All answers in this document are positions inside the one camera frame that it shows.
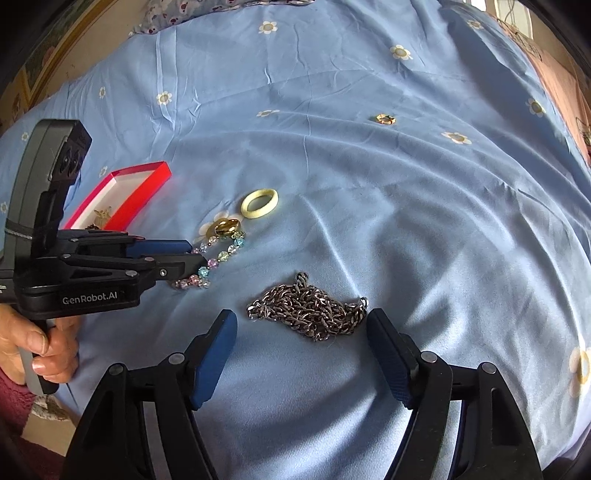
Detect maroon sleeve forearm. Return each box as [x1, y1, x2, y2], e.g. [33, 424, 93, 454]
[0, 372, 36, 437]

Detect red jewelry box tray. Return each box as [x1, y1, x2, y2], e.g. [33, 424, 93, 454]
[63, 161, 171, 232]

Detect left hand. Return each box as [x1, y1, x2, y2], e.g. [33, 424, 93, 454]
[1, 304, 82, 385]

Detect yellow translucent hair clip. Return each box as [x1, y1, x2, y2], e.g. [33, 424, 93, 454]
[93, 206, 111, 229]

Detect pale yellow bangle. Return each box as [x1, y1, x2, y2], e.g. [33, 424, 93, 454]
[240, 189, 280, 220]

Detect blue floral bedsheet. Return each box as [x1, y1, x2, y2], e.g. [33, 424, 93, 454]
[1, 1, 590, 479]

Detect patterned pillow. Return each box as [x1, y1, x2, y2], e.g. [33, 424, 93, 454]
[131, 0, 314, 35]

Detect crystal bead bracelet gold charm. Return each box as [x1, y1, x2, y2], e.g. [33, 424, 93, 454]
[169, 217, 245, 290]

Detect black camera module left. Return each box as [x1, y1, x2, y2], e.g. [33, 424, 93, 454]
[3, 119, 92, 262]

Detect silver chain necklace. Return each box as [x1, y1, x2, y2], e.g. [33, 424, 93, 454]
[245, 271, 370, 343]

